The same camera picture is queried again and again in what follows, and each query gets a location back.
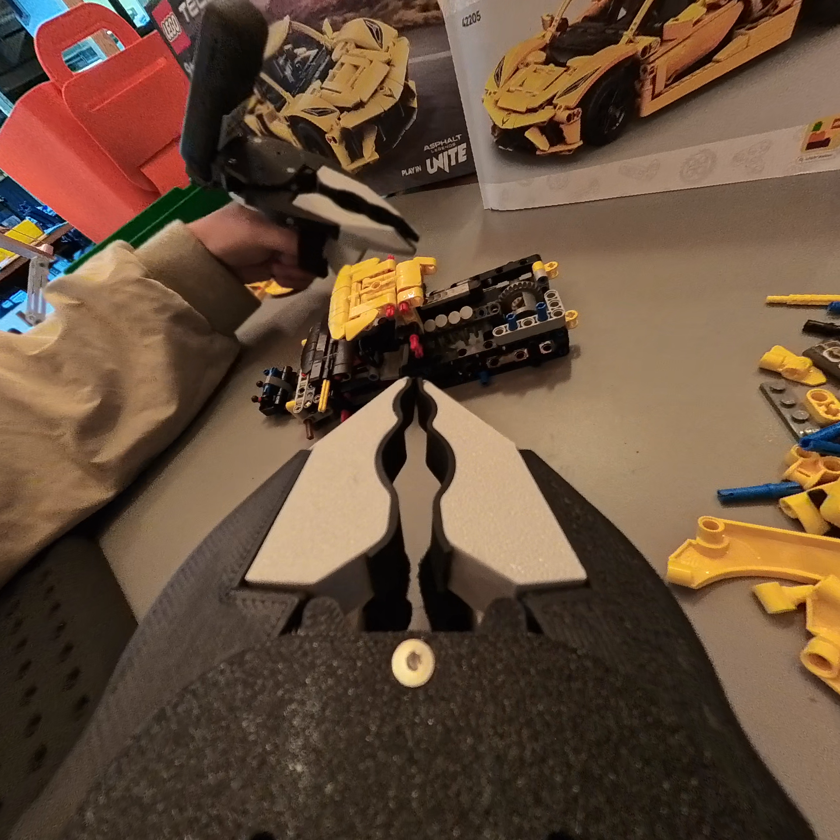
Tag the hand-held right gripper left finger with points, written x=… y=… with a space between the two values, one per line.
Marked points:
x=321 y=518

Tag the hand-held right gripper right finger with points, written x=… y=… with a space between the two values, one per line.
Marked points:
x=512 y=518

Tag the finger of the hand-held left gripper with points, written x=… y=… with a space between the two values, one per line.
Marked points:
x=358 y=190
x=367 y=233

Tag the yellow brick hood panel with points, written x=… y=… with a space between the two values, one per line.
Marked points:
x=367 y=295

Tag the black brick car chassis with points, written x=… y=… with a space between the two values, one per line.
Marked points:
x=472 y=348

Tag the pile of bricks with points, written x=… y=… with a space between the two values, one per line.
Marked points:
x=754 y=544

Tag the person's left forearm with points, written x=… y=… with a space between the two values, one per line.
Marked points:
x=118 y=367

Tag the grey desk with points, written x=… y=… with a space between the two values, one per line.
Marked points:
x=656 y=426

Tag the person's left hand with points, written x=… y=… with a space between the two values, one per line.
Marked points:
x=249 y=243

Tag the dark toy car box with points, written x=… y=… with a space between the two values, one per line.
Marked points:
x=433 y=98

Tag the red Lego storage case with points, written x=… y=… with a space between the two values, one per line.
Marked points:
x=98 y=131

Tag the green plastic bin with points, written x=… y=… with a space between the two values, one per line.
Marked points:
x=151 y=216

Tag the instruction booklet with car picture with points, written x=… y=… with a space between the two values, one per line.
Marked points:
x=590 y=177

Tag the black perforated chair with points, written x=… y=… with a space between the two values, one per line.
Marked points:
x=52 y=656

